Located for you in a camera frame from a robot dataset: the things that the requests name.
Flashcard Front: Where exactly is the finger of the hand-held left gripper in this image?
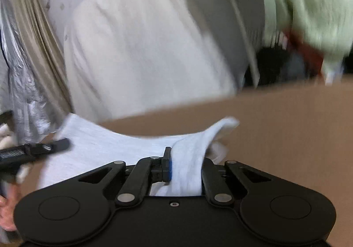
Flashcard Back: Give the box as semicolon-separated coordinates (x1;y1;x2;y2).
26;138;71;157

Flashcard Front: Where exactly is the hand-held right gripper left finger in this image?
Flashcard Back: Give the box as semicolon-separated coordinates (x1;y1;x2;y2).
79;146;173;208

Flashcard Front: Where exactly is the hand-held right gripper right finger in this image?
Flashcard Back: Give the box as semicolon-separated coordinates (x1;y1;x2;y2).
202;159;272;207

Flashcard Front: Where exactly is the light grey sweatshirt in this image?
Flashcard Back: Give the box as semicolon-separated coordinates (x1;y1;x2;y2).
16;113;241;198

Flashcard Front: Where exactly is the person's left hand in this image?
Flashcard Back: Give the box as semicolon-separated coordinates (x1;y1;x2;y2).
0;186;22;232

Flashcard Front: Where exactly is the silver crinkled curtain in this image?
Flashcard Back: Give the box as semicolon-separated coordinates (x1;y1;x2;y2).
0;0;57;137

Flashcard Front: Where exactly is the beige curtain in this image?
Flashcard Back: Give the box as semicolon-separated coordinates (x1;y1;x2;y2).
8;0;73;115

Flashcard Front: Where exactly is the cream quilt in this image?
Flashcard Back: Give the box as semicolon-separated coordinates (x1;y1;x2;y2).
63;0;241;126

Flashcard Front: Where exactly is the dark bag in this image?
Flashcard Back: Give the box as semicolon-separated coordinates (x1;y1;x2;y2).
253;47;304;85

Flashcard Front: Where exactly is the red item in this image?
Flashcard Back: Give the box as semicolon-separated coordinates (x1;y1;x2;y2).
286;30;324;77

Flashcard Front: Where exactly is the pale green fleece garment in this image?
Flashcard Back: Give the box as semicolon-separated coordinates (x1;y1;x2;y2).
256;0;353;85

